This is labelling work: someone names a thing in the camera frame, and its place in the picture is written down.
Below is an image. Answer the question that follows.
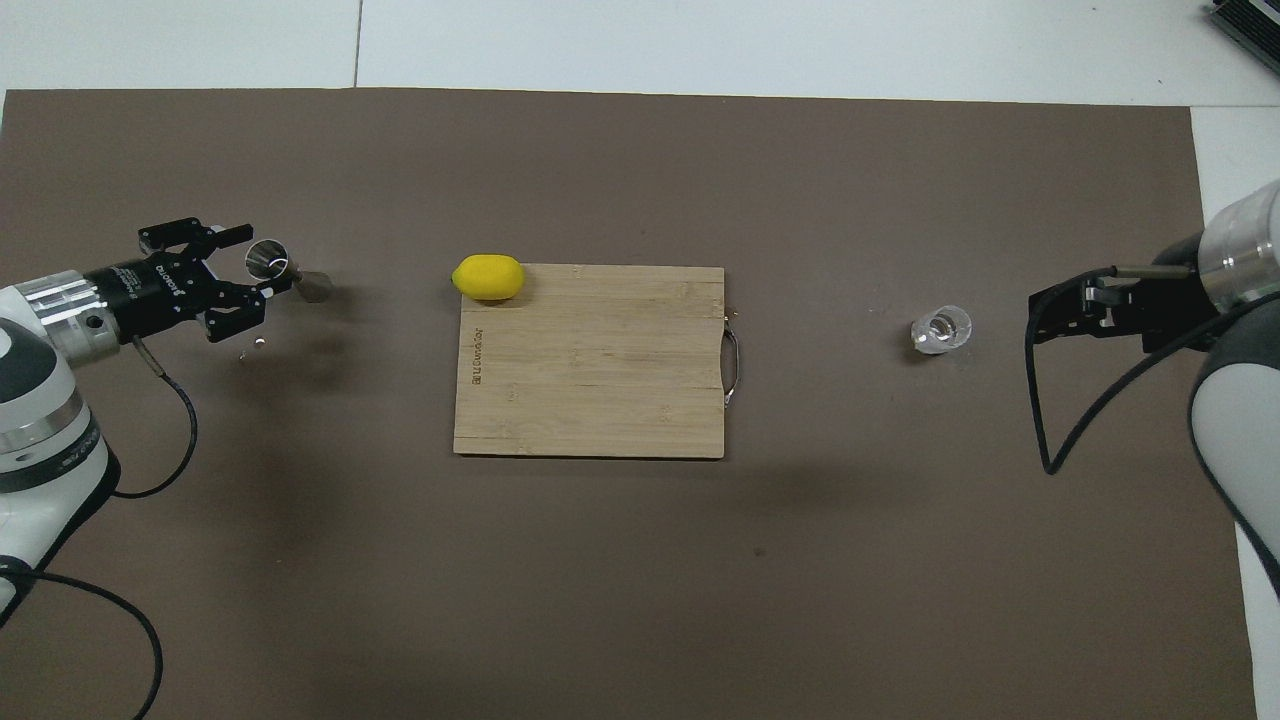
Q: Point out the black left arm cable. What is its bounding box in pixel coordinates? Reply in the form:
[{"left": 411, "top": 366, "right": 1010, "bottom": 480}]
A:
[{"left": 0, "top": 338, "right": 199, "bottom": 720}]

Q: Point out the brown table mat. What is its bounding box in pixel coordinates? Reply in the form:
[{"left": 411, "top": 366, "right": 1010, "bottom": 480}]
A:
[{"left": 0, "top": 88, "right": 1259, "bottom": 720}]

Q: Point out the clear glass cup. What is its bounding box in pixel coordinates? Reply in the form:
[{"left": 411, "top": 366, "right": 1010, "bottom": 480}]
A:
[{"left": 911, "top": 305, "right": 973, "bottom": 356}]

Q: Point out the wooden cutting board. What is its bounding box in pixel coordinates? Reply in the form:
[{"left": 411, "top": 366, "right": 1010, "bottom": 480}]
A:
[{"left": 453, "top": 264, "right": 727, "bottom": 460}]

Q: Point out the steel jigger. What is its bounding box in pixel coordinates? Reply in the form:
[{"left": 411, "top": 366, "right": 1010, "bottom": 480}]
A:
[{"left": 245, "top": 239, "right": 334, "bottom": 304}]

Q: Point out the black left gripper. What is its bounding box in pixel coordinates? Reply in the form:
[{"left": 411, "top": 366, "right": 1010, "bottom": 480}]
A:
[{"left": 88, "top": 217, "right": 267, "bottom": 344}]

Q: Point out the yellow lemon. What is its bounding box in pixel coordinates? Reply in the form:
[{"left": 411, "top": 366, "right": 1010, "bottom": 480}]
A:
[{"left": 451, "top": 254, "right": 526, "bottom": 302}]

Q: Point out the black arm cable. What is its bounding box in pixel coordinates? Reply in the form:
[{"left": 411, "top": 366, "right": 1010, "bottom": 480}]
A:
[
  {"left": 0, "top": 338, "right": 199, "bottom": 720},
  {"left": 1025, "top": 264, "right": 1231, "bottom": 476}
]

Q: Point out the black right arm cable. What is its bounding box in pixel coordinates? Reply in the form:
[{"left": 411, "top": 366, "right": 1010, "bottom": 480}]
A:
[{"left": 1025, "top": 264, "right": 1231, "bottom": 476}]

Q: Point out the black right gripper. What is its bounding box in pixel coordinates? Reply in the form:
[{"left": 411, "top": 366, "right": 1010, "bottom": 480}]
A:
[{"left": 1030, "top": 232, "right": 1216, "bottom": 353}]

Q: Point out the grey ribbed device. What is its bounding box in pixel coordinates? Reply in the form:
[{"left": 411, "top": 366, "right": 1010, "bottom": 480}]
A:
[{"left": 1207, "top": 0, "right": 1280, "bottom": 73}]

